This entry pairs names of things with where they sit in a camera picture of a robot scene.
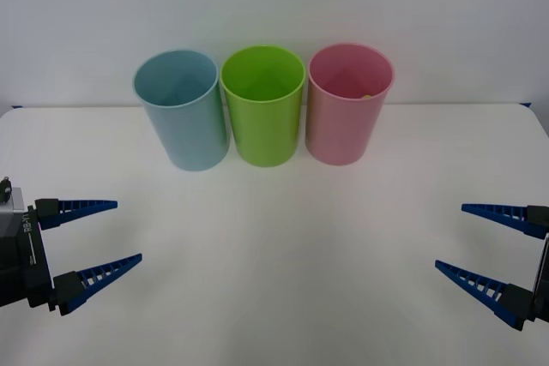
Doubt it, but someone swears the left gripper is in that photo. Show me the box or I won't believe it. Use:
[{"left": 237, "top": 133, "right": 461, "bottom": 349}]
[{"left": 0, "top": 197, "right": 143, "bottom": 317}]

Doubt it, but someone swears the green plastic bin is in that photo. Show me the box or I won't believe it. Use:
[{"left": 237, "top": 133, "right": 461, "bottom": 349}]
[{"left": 219, "top": 44, "right": 307, "bottom": 168}]

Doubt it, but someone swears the pale blue plastic bin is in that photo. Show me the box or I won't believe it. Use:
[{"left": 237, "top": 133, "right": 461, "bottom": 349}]
[{"left": 131, "top": 48, "right": 230, "bottom": 172}]

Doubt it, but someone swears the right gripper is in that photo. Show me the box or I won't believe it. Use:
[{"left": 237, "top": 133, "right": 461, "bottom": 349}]
[{"left": 434, "top": 202, "right": 549, "bottom": 332}]

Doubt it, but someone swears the pink plastic bin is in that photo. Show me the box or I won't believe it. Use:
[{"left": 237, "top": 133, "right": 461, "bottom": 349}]
[{"left": 305, "top": 42, "right": 396, "bottom": 166}]

